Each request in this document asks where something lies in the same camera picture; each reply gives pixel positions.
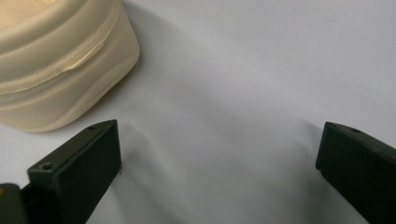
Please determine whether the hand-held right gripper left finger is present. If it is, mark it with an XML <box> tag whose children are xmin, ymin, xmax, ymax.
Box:
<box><xmin>20</xmin><ymin>119</ymin><xmax>122</xmax><ymax>224</ymax></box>

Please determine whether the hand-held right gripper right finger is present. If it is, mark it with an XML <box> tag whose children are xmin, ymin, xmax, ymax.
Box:
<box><xmin>315</xmin><ymin>121</ymin><xmax>396</xmax><ymax>224</ymax></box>

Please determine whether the cream foam clog shoe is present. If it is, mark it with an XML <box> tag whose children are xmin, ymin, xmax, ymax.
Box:
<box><xmin>0</xmin><ymin>0</ymin><xmax>141</xmax><ymax>134</ymax></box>

